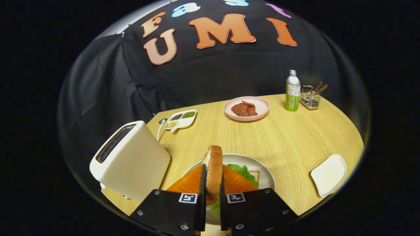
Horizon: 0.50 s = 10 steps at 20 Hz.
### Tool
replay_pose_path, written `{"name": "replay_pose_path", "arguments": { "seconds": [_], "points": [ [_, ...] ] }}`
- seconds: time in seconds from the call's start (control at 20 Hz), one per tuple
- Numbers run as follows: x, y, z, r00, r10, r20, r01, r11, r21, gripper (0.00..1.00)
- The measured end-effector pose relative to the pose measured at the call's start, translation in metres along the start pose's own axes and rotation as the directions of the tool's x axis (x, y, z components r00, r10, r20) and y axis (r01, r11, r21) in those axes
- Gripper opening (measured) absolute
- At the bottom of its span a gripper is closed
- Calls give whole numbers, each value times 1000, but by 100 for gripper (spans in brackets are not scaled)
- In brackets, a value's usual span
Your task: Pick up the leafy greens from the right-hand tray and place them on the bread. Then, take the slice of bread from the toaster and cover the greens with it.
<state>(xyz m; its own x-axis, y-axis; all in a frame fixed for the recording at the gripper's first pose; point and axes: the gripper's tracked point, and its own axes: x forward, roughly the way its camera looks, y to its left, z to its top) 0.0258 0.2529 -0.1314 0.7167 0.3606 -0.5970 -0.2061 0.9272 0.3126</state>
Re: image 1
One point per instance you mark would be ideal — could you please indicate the pink plate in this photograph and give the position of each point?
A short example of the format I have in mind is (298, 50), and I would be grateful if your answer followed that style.
(262, 105)

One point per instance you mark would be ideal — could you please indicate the square toast slice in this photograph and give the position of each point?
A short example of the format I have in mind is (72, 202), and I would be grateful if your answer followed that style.
(255, 175)

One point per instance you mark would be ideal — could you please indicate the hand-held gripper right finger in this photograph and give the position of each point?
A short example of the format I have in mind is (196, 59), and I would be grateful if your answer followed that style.
(223, 209)

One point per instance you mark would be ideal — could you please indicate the white square plate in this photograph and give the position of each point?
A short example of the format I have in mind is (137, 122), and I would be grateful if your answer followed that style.
(328, 175)

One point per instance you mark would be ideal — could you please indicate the white divided bean dish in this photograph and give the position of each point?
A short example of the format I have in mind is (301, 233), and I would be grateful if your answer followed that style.
(187, 122)

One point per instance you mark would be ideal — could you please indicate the green-label metal bottle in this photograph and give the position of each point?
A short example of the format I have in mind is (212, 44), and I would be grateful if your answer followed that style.
(292, 95)

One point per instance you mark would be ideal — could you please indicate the red sausage piece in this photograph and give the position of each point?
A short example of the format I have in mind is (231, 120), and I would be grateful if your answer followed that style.
(247, 103)

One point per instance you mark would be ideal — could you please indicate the black backdrop cloth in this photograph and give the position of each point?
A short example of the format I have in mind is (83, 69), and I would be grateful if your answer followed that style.
(213, 72)

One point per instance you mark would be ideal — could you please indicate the brown-crust bread slice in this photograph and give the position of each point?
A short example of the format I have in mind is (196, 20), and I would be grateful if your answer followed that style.
(214, 173)

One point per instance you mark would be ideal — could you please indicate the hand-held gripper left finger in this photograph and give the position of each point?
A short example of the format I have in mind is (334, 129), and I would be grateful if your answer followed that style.
(201, 196)

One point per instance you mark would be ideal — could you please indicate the white round plate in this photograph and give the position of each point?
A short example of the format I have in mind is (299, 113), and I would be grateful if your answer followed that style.
(244, 160)

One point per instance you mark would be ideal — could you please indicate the green lettuce leaf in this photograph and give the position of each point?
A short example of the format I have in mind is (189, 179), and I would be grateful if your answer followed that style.
(244, 172)

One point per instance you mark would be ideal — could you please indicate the brown meat pieces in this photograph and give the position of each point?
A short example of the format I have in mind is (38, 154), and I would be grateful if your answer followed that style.
(244, 110)

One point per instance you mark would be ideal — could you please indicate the white toaster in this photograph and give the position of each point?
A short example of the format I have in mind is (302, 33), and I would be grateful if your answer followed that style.
(137, 164)

